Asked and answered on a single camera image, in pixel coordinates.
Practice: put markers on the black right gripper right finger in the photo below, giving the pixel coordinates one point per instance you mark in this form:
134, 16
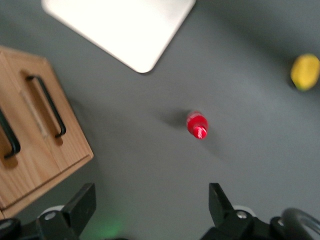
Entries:
220, 205

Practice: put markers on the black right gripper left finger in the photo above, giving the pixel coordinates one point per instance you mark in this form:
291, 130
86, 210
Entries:
80, 210

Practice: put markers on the wooden drawer being pulled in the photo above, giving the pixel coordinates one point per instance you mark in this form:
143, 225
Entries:
27, 160

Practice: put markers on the light wooden drawer cabinet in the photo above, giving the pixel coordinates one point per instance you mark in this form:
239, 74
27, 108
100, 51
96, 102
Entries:
10, 208

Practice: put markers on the wooden closed drawer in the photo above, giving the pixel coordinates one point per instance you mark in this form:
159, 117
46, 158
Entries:
71, 132

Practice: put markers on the small red bottle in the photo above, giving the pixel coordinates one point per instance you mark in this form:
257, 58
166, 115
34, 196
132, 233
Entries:
197, 125

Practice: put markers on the yellow round fruit toy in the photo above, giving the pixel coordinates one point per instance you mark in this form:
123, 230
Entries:
306, 72

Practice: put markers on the beige plastic tray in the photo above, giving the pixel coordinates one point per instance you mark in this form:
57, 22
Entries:
125, 27

